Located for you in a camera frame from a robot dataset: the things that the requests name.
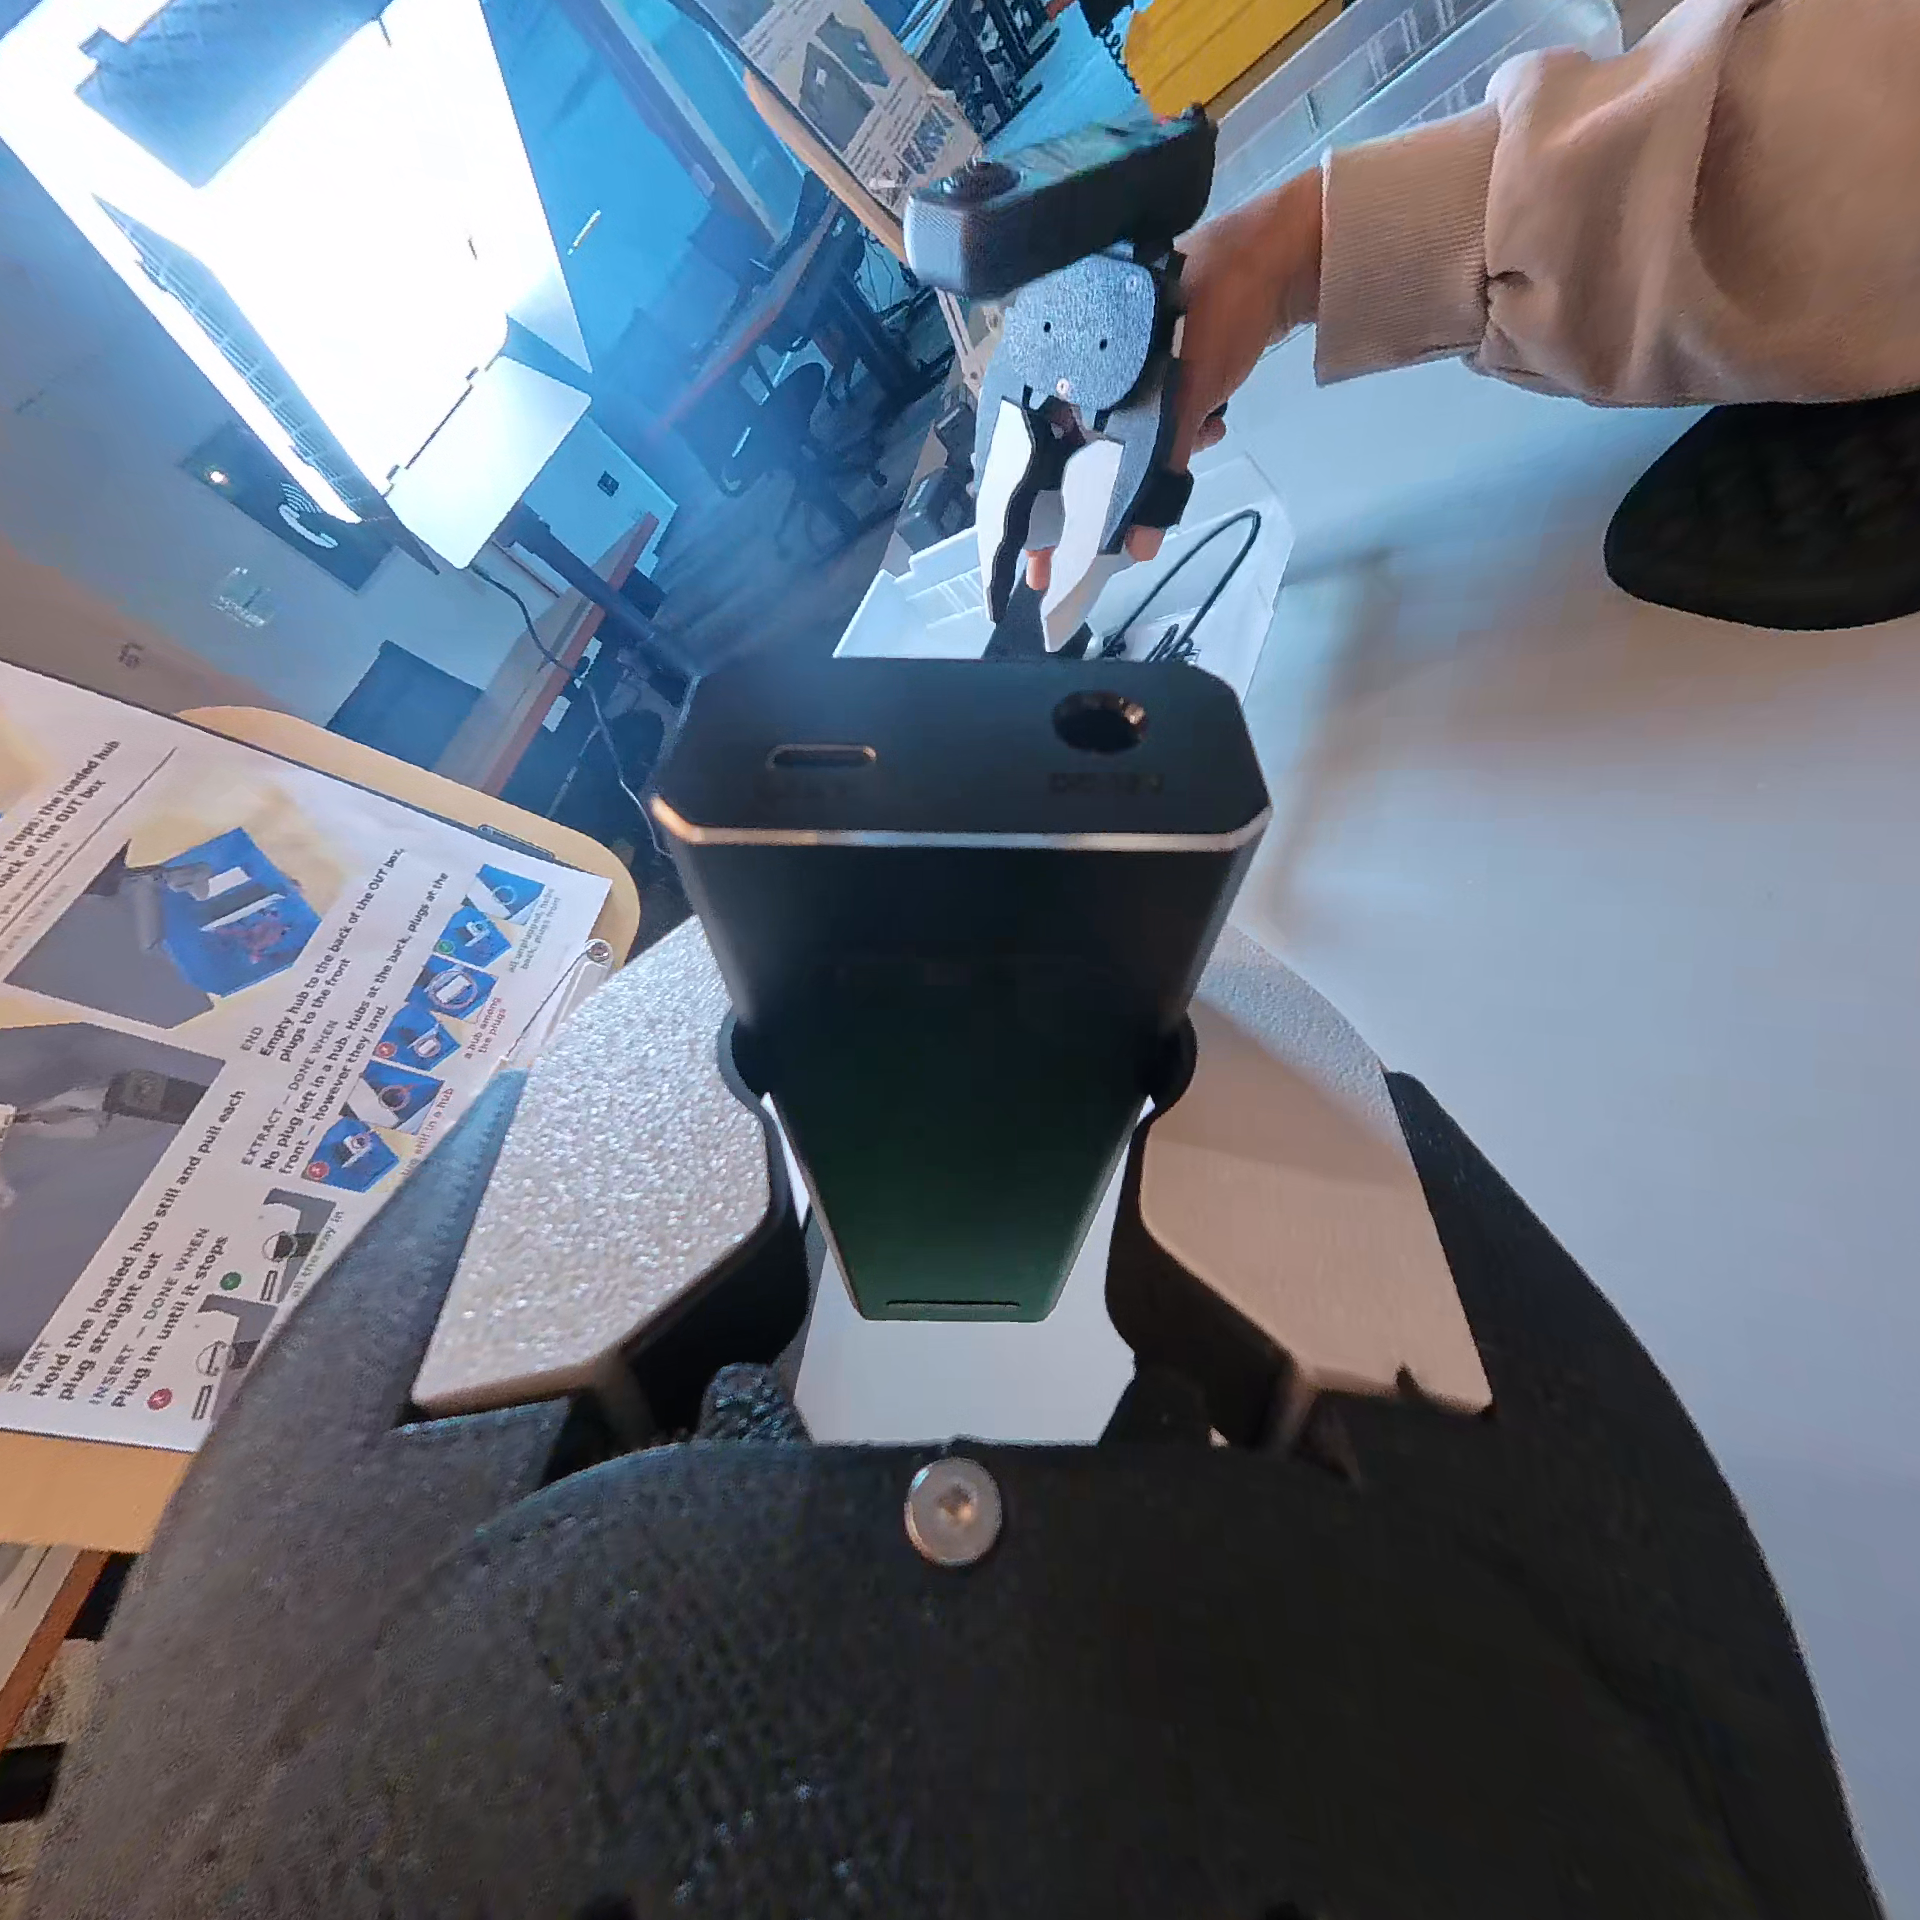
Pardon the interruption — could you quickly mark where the printed instruction sheet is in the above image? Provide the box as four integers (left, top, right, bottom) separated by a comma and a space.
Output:
0, 661, 614, 1453

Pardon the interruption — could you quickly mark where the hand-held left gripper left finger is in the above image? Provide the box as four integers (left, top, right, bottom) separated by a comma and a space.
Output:
408, 912, 817, 1448

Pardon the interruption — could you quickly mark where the person's right forearm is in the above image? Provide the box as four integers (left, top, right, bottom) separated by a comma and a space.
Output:
1312, 0, 1920, 409

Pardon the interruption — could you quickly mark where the wooden book stand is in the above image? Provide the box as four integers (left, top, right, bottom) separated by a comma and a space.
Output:
742, 0, 999, 264

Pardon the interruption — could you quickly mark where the clear plastic bin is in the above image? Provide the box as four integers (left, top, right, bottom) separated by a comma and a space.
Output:
831, 449, 1295, 669
1199, 0, 1629, 152

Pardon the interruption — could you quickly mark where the wide dark grey usb hub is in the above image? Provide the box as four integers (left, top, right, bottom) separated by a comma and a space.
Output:
646, 661, 1277, 1325

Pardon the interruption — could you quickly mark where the yellow bin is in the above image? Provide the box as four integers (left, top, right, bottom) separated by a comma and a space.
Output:
1124, 0, 1327, 118

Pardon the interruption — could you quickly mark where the thin black usb cable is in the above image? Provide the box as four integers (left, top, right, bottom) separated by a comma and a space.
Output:
1101, 506, 1263, 664

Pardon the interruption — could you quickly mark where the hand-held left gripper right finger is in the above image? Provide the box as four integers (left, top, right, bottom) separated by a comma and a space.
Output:
1101, 918, 1496, 1453

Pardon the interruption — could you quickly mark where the person's right hand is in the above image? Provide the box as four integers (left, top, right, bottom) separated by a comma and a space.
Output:
1170, 165, 1327, 454

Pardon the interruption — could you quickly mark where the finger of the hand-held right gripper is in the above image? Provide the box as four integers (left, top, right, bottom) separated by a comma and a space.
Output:
1039, 432, 1160, 655
970, 386, 1085, 662

